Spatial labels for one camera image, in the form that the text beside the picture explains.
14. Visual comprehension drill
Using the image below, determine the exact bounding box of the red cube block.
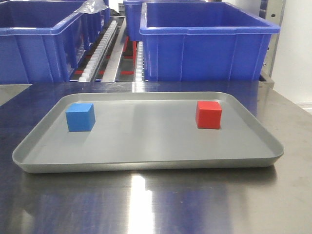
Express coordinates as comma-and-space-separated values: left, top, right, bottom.
195, 101, 222, 129

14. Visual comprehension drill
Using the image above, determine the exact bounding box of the blue cube block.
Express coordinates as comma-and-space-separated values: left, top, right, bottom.
65, 103, 96, 132

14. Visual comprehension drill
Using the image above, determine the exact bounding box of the grey metal tray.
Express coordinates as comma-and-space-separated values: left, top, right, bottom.
12, 92, 284, 173

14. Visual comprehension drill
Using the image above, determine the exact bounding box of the blue bin front right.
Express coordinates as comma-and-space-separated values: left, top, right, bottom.
139, 1, 280, 81

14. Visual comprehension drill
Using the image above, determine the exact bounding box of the blue bin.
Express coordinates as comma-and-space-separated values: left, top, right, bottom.
0, 0, 86, 84
123, 0, 214, 48
139, 1, 280, 81
84, 0, 110, 43

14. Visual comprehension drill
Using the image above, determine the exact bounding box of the blue bin rear right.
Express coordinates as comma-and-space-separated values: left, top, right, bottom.
123, 0, 214, 48

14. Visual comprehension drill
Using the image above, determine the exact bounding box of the blue bin rear left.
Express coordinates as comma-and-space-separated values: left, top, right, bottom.
84, 0, 110, 43

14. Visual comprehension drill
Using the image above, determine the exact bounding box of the clear plastic bag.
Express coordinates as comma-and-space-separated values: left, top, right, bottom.
75, 0, 109, 14

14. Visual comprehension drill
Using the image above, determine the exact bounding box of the blue bin front left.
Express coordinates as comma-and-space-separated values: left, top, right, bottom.
0, 0, 86, 84

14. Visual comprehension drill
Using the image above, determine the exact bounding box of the white roller rail right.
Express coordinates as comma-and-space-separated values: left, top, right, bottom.
134, 41, 144, 82

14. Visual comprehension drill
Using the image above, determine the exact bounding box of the white roller rail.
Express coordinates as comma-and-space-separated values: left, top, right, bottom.
78, 20, 118, 82
134, 41, 144, 82

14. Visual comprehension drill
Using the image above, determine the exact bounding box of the white roller rail left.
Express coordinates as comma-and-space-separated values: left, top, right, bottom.
78, 20, 118, 82

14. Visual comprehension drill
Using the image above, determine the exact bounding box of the perforated steel shelf post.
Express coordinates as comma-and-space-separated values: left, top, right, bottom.
259, 0, 286, 77

